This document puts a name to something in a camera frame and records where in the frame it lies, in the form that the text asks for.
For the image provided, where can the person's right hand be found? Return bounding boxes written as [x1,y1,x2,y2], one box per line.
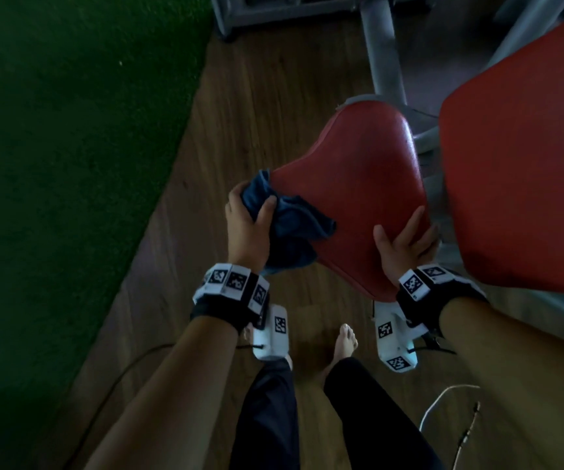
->
[373,205,442,287]

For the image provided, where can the person's left hand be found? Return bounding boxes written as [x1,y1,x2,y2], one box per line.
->
[224,183,278,275]

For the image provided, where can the blue cleaning cloth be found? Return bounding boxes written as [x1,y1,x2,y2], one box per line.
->
[240,169,337,275]

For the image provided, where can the red saddle-shaped seat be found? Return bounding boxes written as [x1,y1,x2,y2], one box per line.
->
[267,101,432,303]

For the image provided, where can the large red backrest pad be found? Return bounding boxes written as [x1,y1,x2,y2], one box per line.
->
[438,4,564,297]

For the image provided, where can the person's right forearm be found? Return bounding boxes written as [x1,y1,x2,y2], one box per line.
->
[438,297,564,470]

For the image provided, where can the person's left forearm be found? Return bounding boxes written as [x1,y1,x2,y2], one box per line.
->
[84,317,239,470]

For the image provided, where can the person's right foot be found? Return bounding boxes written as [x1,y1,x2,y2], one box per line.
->
[320,322,359,383]

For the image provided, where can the person's dark trousers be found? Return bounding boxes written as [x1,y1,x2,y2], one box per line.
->
[228,356,447,470]

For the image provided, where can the right marker wristband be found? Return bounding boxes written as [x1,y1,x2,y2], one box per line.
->
[395,264,489,338]

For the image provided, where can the marker wristband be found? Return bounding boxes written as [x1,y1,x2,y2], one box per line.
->
[189,262,271,336]
[395,264,489,338]

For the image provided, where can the left marker wristband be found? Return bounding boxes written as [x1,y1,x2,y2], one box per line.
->
[189,262,271,336]

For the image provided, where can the green turf mat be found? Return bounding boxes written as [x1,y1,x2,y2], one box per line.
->
[0,0,214,470]

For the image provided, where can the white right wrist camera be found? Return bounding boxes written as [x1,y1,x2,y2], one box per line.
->
[372,300,432,373]

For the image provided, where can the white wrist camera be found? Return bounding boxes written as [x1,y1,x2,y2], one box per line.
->
[372,300,432,373]
[242,304,288,362]

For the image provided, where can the thin black cable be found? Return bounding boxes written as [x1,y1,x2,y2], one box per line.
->
[411,335,457,356]

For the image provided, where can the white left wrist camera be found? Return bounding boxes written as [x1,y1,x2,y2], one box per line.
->
[242,304,288,362]

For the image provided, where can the beige rope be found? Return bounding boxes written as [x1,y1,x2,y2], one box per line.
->
[457,401,481,454]

